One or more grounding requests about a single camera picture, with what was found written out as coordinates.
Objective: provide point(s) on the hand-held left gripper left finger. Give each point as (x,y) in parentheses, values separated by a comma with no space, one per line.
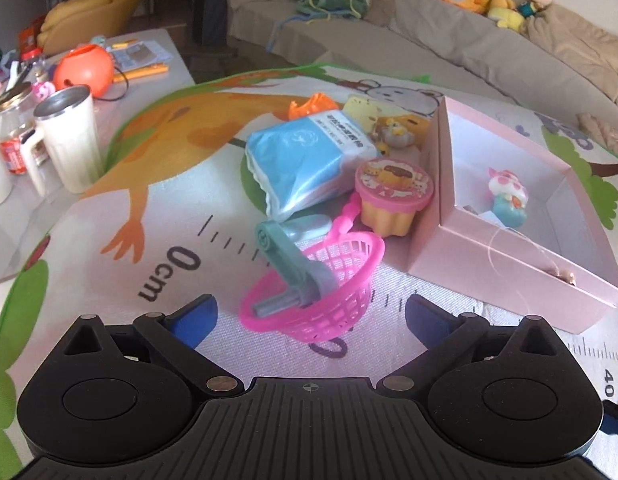
(194,317)

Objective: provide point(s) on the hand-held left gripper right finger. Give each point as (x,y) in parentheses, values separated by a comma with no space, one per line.
(426,317)

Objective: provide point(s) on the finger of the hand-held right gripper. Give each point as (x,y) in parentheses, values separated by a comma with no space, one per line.
(616,417)

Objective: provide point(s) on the pink cardboard box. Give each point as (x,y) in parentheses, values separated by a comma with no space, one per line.
(489,270)

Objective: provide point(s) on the pink plastic toy basket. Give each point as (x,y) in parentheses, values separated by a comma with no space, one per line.
(354,280)

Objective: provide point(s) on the teal hand-crank toy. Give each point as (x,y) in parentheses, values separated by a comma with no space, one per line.
(289,260)

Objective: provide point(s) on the pudding-shaped toy container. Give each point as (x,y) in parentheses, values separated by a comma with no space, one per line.
(389,180)

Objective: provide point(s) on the pink spotted squishy toy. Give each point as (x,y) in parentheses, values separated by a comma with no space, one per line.
(509,195)

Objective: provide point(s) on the small yellow dog figurine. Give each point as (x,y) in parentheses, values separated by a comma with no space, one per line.
(396,132)

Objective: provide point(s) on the blue tissue pack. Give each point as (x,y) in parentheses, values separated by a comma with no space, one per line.
(299,160)

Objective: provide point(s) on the orange plastic toy piece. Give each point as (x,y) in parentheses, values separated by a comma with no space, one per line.
(314,105)

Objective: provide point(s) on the cartoon animal play mat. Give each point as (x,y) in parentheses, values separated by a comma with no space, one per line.
(189,200)

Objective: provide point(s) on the white mug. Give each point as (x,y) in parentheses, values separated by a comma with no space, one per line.
(69,145)

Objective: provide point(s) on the white coffee table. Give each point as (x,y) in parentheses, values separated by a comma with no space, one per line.
(159,85)

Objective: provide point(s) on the glass jar with red label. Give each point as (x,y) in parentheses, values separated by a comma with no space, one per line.
(16,150)

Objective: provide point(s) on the yellow pencil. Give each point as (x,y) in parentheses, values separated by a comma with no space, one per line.
(144,72)

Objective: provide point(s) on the beige quilted cushion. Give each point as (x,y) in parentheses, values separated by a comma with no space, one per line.
(604,135)

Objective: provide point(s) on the orange pumpkin bucket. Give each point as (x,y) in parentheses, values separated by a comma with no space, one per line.
(84,72)

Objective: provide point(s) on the papers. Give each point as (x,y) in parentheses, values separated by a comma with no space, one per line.
(139,52)

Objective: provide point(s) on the grey sofa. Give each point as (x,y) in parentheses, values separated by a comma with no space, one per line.
(439,45)

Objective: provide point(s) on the small teal toy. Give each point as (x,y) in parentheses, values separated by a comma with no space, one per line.
(99,40)

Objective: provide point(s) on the red-lidded plastic jar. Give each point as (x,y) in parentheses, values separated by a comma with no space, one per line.
(33,62)

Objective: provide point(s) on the beige blanket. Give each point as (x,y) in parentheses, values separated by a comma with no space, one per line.
(579,50)

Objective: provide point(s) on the brown plush toy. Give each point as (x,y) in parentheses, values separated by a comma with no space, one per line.
(386,10)

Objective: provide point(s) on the yellow armchair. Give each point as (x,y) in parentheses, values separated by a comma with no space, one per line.
(104,5)

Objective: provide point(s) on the green knitted clothing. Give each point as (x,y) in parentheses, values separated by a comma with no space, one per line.
(334,5)

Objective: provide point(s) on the red packet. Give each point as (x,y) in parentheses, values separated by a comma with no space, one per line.
(30,32)

